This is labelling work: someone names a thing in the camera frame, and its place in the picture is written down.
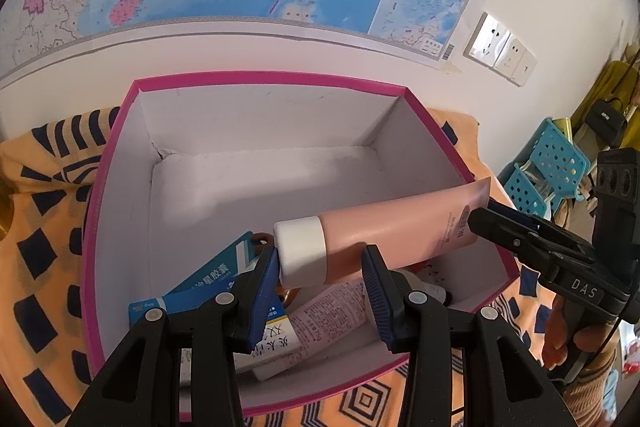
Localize pink cardboard box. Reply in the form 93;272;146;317
81;74;521;418

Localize blue white medicine box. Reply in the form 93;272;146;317
128;292;306;388

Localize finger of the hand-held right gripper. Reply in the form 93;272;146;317
487;198;572;234
467;205;596;275

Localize black handbag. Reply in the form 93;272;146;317
585;98;628;145

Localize light blue cloth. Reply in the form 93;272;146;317
600;369;633;423

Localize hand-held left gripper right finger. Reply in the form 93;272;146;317
361;244;568;427

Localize teal white medicine box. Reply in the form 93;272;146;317
165;232;273;303

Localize light pink tube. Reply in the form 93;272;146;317
252;279;381;383

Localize blue plastic basket rack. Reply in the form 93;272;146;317
501;117;592;220

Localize orange patterned blanket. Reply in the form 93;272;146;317
0;107;551;427

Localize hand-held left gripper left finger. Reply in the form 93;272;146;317
65;244;281;427

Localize person's right forearm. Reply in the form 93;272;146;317
560;342;626;425

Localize yellow-green foil pack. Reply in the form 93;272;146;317
551;118;576;140

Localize white wall switch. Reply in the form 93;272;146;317
512;49;537;88

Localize pink lotion tube white cap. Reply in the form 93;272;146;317
273;177;493;288

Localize white wall socket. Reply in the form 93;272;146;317
462;12;512;68
492;34;526;75

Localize person's right hand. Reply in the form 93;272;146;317
542;294;626;373

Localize yellow hanging garment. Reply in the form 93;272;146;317
570;61;640;148

